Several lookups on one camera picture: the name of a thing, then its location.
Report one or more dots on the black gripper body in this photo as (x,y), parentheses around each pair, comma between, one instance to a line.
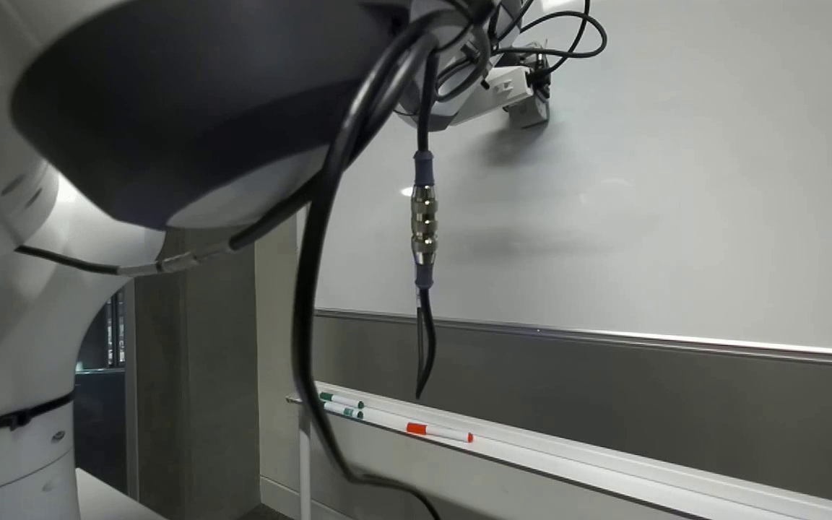
(538,78)

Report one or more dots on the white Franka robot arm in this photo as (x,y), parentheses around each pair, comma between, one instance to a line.
(147,104)

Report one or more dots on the large whiteboard panel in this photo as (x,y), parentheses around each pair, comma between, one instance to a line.
(707,190)

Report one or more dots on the red capped marker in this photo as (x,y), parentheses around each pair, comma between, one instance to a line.
(418,427)

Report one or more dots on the green capped marker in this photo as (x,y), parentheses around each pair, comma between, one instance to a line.
(349,398)
(344,410)

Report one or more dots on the white marker tray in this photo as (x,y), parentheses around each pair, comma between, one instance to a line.
(570,463)

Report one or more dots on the white table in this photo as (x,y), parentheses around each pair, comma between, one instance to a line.
(115,495)

